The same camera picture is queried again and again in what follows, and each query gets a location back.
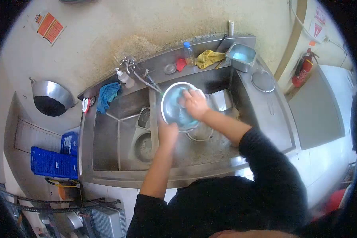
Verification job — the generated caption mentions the person's left hand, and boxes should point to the person's left hand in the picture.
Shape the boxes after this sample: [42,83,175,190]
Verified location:
[158,120,179,146]

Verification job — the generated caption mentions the person's right hand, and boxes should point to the person's right hand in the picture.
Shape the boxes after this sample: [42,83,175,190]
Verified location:
[179,89,212,121]

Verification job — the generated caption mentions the person's left fingers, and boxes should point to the person's left fingers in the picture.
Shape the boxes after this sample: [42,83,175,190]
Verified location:
[159,121,179,131]

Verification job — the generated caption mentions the person's right fingers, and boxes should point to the person's right fingers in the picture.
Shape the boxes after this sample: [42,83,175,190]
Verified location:
[180,89,206,105]

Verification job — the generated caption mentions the round steel bowl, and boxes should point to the round steel bowl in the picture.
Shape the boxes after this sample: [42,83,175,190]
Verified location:
[160,82,210,133]

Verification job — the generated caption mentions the light blue wash cloth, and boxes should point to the light blue wash cloth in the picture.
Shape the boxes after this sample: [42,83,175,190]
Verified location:
[168,86,200,128]

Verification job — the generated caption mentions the small steel tray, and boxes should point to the small steel tray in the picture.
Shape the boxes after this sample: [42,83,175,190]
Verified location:
[136,107,151,130]

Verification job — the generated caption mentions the square steel tub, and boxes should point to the square steel tub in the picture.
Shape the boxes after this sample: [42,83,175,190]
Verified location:
[209,89,234,112]

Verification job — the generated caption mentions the round dirty steel pot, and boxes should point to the round dirty steel pot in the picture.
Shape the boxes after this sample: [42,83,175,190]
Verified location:
[133,132,153,163]

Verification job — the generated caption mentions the clear bottle with blue cap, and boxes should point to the clear bottle with blue cap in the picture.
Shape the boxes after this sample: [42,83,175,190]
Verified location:
[183,42,195,66]

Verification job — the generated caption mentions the yellow cloth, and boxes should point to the yellow cloth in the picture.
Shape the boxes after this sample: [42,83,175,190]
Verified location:
[195,50,226,70]

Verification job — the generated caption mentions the steel faucet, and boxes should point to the steel faucet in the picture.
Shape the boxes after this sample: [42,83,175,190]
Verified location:
[120,57,164,94]

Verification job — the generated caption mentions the white pump soap bottle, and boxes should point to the white pump soap bottle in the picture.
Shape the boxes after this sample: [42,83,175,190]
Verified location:
[115,68,135,89]

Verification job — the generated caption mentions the rectangular steel container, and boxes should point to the rectangular steel container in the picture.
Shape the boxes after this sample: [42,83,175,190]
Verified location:
[225,43,257,73]

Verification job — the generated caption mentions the dark blue rag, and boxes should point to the dark blue rag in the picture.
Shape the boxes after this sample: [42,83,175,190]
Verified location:
[97,82,121,114]

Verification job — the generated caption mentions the stainless steel double sink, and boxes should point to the stainless steel double sink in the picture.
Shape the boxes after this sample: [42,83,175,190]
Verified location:
[77,35,301,189]

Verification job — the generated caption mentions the small blue plastic crate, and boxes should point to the small blue plastic crate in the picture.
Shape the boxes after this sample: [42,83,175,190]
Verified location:
[60,131,79,156]

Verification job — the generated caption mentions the person's body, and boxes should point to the person's body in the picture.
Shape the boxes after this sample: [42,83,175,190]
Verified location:
[126,140,313,238]

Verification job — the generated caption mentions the grey plastic basket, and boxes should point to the grey plastic basket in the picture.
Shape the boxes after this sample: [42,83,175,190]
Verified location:
[91,207,128,238]

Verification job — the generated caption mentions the red fire extinguisher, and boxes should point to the red fire extinguisher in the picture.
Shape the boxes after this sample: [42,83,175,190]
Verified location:
[292,48,319,88]

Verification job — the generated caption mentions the large steel wok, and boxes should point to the large steel wok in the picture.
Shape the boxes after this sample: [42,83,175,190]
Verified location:
[29,77,77,117]

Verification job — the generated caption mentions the large blue plastic crate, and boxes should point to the large blue plastic crate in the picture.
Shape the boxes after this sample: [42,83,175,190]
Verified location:
[30,146,79,180]

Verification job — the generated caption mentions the grey cabinet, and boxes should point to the grey cabinet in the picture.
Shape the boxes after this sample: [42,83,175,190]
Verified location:
[287,64,357,151]

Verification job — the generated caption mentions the red white warning signs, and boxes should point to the red white warning signs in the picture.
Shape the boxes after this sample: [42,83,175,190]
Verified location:
[309,6,328,39]

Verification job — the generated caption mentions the black metal rack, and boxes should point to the black metal rack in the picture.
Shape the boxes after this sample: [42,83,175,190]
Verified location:
[0,177,128,238]

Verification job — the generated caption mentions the black handled tool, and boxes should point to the black handled tool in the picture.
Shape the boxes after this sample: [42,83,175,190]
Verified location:
[216,34,228,52]

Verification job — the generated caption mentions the round mesh strainer with handle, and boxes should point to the round mesh strainer with handle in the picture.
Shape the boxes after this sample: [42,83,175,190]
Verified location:
[251,70,276,116]

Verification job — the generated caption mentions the orange wall poster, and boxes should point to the orange wall poster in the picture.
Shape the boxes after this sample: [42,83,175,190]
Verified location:
[34,12,66,47]

